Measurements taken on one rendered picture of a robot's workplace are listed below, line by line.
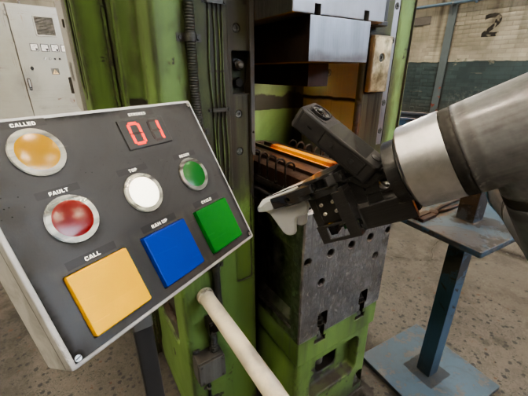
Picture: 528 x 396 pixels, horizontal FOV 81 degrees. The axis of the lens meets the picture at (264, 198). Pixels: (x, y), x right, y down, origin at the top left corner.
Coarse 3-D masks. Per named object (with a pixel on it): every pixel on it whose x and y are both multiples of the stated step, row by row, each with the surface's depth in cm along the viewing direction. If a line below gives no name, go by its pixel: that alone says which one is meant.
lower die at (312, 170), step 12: (264, 156) 104; (288, 156) 101; (324, 156) 101; (264, 168) 97; (288, 168) 92; (300, 168) 89; (312, 168) 89; (324, 168) 88; (288, 180) 87; (300, 180) 82
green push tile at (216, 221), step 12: (216, 204) 53; (228, 204) 55; (204, 216) 50; (216, 216) 52; (228, 216) 54; (204, 228) 49; (216, 228) 51; (228, 228) 53; (216, 240) 50; (228, 240) 52; (216, 252) 50
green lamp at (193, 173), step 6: (192, 162) 52; (186, 168) 51; (192, 168) 52; (198, 168) 53; (186, 174) 50; (192, 174) 51; (198, 174) 52; (204, 174) 53; (192, 180) 51; (198, 180) 52; (204, 180) 53
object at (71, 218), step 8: (64, 200) 36; (72, 200) 36; (56, 208) 35; (64, 208) 36; (72, 208) 36; (80, 208) 37; (88, 208) 38; (56, 216) 35; (64, 216) 35; (72, 216) 36; (80, 216) 37; (88, 216) 37; (56, 224) 34; (64, 224) 35; (72, 224) 36; (80, 224) 36; (88, 224) 37; (64, 232) 35; (72, 232) 35; (80, 232) 36
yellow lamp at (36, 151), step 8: (24, 136) 35; (32, 136) 35; (40, 136) 36; (16, 144) 34; (24, 144) 34; (32, 144) 35; (40, 144) 36; (48, 144) 36; (56, 144) 37; (16, 152) 34; (24, 152) 34; (32, 152) 35; (40, 152) 35; (48, 152) 36; (56, 152) 37; (24, 160) 34; (32, 160) 35; (40, 160) 35; (48, 160) 36; (56, 160) 36; (40, 168) 35; (48, 168) 36
